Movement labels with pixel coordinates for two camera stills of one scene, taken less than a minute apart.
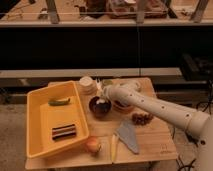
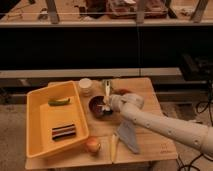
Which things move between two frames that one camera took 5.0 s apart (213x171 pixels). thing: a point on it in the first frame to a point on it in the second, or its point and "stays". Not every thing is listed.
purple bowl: x=99 y=110 stays
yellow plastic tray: x=41 y=117 stays
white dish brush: x=99 y=88 to x=107 y=102
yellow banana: x=114 y=148 stays
